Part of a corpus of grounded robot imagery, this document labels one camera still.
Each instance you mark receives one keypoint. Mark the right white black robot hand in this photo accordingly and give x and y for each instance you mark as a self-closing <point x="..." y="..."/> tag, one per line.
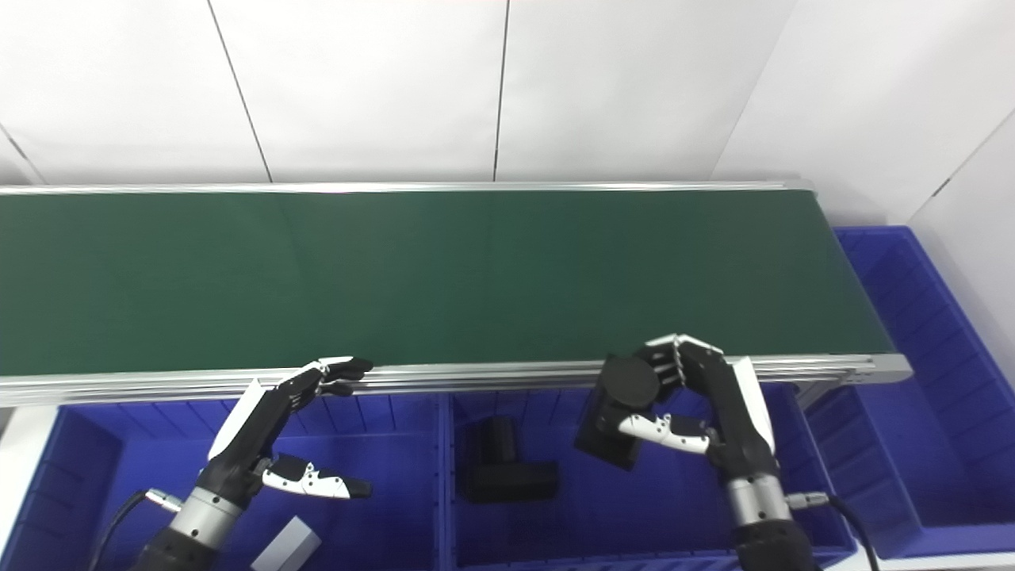
<point x="733" y="420"/>

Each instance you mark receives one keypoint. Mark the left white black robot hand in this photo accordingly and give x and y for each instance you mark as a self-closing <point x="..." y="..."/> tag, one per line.
<point x="254" y="436"/>

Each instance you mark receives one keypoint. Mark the black cylinder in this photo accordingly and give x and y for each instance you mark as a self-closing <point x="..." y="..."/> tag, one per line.
<point x="626" y="385"/>

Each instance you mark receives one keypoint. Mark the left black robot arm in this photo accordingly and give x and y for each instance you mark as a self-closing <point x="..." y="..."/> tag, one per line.
<point x="190" y="531"/>

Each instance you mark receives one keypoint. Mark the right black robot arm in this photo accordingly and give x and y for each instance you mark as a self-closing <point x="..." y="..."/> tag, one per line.
<point x="765" y="523"/>

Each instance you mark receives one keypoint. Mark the blue plastic bin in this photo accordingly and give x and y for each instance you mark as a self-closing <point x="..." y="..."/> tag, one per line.
<point x="936" y="444"/>
<point x="158" y="444"/>
<point x="618" y="515"/>

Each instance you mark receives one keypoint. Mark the white grey block part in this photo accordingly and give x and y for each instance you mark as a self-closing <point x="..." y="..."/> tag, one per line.
<point x="287" y="547"/>

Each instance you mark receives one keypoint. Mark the green conveyor belt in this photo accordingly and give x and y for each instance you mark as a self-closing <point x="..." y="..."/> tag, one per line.
<point x="436" y="277"/>
<point x="476" y="377"/>

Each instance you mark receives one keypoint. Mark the black T-shaped part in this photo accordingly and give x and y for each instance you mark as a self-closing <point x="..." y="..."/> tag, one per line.
<point x="499" y="476"/>

